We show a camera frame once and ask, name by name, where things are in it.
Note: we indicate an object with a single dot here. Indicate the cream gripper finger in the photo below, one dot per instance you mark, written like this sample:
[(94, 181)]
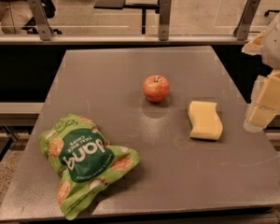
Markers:
[(265, 100), (253, 47)]

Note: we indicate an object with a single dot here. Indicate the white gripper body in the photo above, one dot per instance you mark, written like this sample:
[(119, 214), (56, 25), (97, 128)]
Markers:
[(277, 44)]

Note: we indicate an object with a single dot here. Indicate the red apple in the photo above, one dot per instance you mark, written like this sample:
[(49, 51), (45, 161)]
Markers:
[(156, 88)]

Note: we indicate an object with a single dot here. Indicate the green rice chip bag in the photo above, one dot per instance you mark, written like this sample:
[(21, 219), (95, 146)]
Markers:
[(85, 161)]

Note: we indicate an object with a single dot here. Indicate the metal railing ledge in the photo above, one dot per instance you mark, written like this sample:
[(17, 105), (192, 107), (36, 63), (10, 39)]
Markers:
[(123, 40)]

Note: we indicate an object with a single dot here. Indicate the yellow sponge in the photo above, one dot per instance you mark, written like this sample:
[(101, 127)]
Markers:
[(205, 121)]

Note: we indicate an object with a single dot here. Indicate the person in beige trousers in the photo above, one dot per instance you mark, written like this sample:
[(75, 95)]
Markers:
[(15, 14)]

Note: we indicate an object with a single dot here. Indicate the right metal glass bracket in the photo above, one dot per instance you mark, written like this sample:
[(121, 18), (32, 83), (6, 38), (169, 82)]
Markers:
[(242, 29)]

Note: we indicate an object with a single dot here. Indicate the metal glass bracket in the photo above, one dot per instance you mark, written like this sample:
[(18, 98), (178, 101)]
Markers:
[(164, 19), (242, 29), (41, 21)]

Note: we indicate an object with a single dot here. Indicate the middle metal glass bracket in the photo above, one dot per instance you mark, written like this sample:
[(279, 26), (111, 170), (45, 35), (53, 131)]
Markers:
[(164, 19)]

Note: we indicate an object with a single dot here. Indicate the left metal glass bracket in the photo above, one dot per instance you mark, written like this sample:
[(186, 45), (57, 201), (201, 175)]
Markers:
[(41, 21)]

